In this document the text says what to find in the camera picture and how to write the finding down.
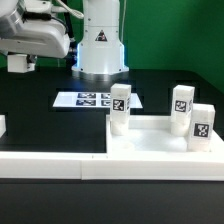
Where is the black cable bundle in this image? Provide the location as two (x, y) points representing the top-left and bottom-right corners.
(61, 0), (78, 67)

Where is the white sheet with tags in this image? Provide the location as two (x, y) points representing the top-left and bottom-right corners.
(52, 91), (143, 109)

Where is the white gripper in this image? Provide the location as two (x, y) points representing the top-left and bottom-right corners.
(0, 20), (70, 58)

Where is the white U-shaped fence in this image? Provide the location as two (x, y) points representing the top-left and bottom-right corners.
(0, 114), (224, 181)

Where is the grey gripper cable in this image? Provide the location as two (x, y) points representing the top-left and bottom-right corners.
(23, 0), (85, 34)

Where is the white square tabletop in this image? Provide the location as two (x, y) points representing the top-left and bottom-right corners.
(105, 114), (224, 156)

